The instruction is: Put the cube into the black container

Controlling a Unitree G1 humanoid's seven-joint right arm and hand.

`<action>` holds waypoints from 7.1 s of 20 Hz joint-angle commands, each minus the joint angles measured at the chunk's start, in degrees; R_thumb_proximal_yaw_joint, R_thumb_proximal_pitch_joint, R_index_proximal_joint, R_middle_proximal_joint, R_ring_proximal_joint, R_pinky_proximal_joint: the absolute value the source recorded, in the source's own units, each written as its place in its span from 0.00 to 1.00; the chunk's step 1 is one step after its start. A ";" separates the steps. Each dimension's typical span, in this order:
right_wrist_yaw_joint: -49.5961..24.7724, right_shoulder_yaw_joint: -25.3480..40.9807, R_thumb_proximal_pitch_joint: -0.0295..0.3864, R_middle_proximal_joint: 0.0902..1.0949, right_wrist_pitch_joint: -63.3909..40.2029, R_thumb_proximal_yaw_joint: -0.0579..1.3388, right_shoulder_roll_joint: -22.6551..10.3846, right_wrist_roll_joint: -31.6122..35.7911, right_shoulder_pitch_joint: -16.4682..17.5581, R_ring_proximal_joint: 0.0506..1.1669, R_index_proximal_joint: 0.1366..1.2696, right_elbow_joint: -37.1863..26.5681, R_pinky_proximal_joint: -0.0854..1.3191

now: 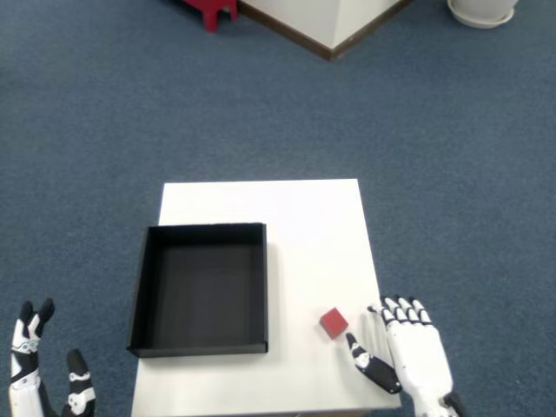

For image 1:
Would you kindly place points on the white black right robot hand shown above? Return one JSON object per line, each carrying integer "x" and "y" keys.
{"x": 419, "y": 356}

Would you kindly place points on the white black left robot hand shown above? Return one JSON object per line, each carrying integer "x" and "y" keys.
{"x": 24, "y": 391}

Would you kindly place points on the small red cube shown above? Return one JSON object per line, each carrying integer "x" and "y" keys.
{"x": 333, "y": 322}

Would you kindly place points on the black open box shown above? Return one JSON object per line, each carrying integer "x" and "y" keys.
{"x": 204, "y": 286}

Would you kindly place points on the white pot saucer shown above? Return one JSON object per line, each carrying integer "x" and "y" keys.
{"x": 478, "y": 22}

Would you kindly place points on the white plant pot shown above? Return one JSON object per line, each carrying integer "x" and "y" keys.
{"x": 482, "y": 6}

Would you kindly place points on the red plastic stool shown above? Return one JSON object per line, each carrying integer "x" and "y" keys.
{"x": 213, "y": 13}

